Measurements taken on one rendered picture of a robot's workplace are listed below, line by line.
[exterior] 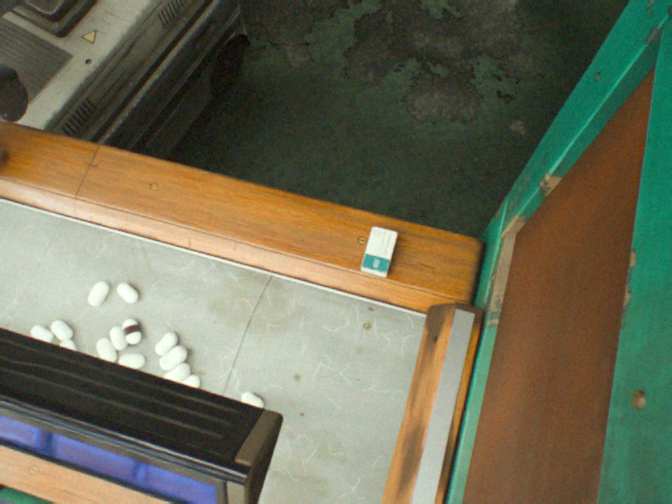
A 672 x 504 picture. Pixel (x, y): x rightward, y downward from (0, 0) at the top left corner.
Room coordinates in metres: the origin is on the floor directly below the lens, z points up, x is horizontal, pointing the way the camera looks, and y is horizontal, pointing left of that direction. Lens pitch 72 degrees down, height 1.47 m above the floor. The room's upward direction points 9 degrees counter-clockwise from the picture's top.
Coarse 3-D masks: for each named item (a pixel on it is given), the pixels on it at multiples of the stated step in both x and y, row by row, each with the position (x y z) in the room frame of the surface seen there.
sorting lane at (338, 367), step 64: (0, 256) 0.31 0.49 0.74; (64, 256) 0.29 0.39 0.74; (128, 256) 0.28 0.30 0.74; (192, 256) 0.26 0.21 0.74; (0, 320) 0.21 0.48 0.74; (64, 320) 0.19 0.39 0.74; (192, 320) 0.17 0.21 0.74; (256, 320) 0.15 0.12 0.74; (320, 320) 0.14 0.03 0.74; (384, 320) 0.13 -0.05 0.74; (256, 384) 0.07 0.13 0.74; (320, 384) 0.06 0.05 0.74; (384, 384) 0.04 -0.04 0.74; (320, 448) -0.02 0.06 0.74; (384, 448) -0.03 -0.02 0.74
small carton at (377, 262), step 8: (376, 232) 0.24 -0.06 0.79; (384, 232) 0.24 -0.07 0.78; (392, 232) 0.24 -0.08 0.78; (376, 240) 0.23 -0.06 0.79; (384, 240) 0.23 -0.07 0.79; (392, 240) 0.22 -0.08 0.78; (368, 248) 0.22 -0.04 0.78; (376, 248) 0.22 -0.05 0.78; (384, 248) 0.22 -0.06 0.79; (392, 248) 0.21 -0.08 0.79; (368, 256) 0.21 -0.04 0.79; (376, 256) 0.21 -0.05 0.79; (384, 256) 0.20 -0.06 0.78; (368, 264) 0.20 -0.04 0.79; (376, 264) 0.20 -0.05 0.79; (384, 264) 0.19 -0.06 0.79; (368, 272) 0.19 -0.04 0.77; (376, 272) 0.19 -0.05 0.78; (384, 272) 0.18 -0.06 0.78
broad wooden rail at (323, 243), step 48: (0, 144) 0.48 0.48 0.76; (48, 144) 0.46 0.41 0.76; (96, 144) 0.45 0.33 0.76; (0, 192) 0.41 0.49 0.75; (48, 192) 0.38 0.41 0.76; (96, 192) 0.37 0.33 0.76; (144, 192) 0.36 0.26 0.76; (192, 192) 0.35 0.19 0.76; (240, 192) 0.34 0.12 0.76; (288, 192) 0.33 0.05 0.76; (192, 240) 0.28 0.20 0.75; (240, 240) 0.26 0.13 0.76; (288, 240) 0.25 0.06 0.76; (336, 240) 0.24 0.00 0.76; (432, 240) 0.22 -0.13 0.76; (480, 240) 0.21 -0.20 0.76; (336, 288) 0.18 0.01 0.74; (384, 288) 0.17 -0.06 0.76; (432, 288) 0.16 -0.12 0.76
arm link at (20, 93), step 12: (0, 72) 0.49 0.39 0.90; (12, 72) 0.50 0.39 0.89; (0, 84) 0.48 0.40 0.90; (12, 84) 0.49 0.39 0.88; (0, 96) 0.47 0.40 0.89; (12, 96) 0.48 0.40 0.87; (24, 96) 0.49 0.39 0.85; (0, 108) 0.45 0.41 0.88; (12, 108) 0.46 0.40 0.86; (24, 108) 0.48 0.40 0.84; (12, 120) 0.45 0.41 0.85
